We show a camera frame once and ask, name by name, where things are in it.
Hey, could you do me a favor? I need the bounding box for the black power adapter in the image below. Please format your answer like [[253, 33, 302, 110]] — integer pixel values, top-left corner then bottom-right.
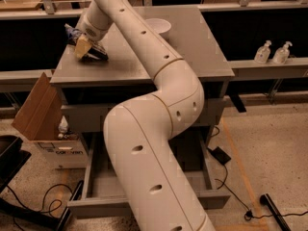
[[209, 146, 231, 166]]

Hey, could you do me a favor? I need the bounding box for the black floor cable right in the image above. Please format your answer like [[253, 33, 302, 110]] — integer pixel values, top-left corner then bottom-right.
[[210, 125, 308, 222]]

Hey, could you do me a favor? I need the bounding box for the left clear pump bottle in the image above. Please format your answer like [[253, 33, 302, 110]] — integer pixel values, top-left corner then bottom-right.
[[254, 40, 271, 64]]

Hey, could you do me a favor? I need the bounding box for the closed grey upper drawer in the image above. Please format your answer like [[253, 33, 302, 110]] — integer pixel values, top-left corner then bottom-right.
[[61, 98, 225, 133]]

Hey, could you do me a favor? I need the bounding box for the right clear pump bottle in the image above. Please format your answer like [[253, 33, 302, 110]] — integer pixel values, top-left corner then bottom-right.
[[272, 41, 293, 64]]

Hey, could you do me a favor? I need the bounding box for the blue chip bag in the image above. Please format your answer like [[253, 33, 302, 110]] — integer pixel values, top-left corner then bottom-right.
[[64, 24, 108, 61]]

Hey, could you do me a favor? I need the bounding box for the black table leg foot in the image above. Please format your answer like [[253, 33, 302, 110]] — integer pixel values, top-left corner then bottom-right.
[[260, 193, 291, 231]]

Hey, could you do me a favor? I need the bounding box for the white bottle in box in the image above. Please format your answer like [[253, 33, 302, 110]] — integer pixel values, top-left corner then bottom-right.
[[58, 116, 68, 134]]

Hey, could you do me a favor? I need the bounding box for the black bin at left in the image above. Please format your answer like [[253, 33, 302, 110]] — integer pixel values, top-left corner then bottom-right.
[[0, 135, 31, 192]]

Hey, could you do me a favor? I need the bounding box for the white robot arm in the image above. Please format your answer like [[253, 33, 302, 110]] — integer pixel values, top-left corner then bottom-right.
[[81, 0, 216, 231]]

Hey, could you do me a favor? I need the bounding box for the black stand base left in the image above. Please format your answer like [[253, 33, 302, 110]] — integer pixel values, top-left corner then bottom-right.
[[0, 180, 84, 231]]

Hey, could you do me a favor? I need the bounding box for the white ceramic bowl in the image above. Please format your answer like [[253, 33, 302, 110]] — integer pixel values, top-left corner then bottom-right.
[[146, 18, 171, 40]]

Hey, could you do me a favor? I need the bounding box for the open grey drawer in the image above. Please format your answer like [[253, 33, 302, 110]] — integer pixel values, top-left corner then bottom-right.
[[68, 127, 231, 218]]

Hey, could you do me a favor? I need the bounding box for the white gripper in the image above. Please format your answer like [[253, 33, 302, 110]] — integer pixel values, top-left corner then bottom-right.
[[75, 8, 113, 59]]

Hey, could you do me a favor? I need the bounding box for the open cardboard box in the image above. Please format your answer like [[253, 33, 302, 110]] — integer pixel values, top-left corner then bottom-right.
[[12, 73, 88, 168]]

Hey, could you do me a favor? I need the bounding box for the clear pump bottle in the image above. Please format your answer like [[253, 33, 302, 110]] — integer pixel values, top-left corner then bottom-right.
[[272, 41, 293, 64], [254, 40, 271, 64]]

